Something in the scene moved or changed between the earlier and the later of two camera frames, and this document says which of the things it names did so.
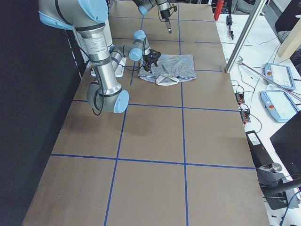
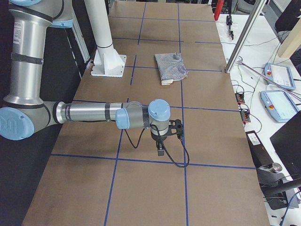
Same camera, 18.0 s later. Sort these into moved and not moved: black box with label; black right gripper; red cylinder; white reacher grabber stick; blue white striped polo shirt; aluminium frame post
Moved: blue white striped polo shirt; black right gripper
Not moved: red cylinder; white reacher grabber stick; black box with label; aluminium frame post
